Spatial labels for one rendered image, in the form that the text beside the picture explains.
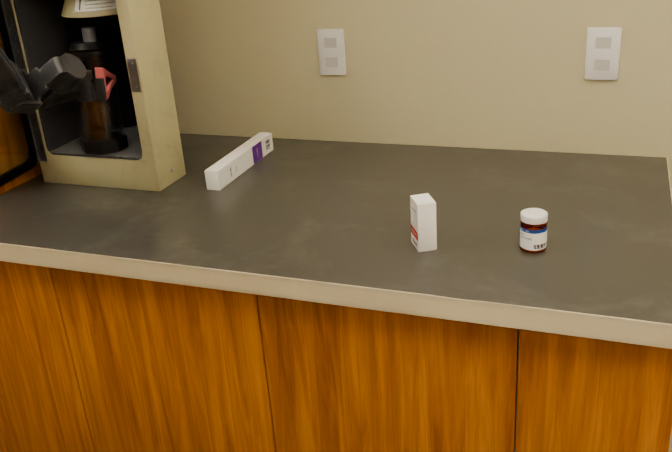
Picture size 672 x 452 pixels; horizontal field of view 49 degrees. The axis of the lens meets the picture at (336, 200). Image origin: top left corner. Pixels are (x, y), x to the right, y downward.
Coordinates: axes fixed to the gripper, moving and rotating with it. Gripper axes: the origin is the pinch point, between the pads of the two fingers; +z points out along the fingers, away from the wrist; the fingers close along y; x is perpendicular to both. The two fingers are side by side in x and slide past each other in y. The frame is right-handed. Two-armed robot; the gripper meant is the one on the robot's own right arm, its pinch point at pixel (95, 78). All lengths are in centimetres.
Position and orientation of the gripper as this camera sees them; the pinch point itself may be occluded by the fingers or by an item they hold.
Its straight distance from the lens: 172.9
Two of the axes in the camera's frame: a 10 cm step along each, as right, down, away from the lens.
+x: 0.4, 9.5, 3.2
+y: -9.5, -0.6, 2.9
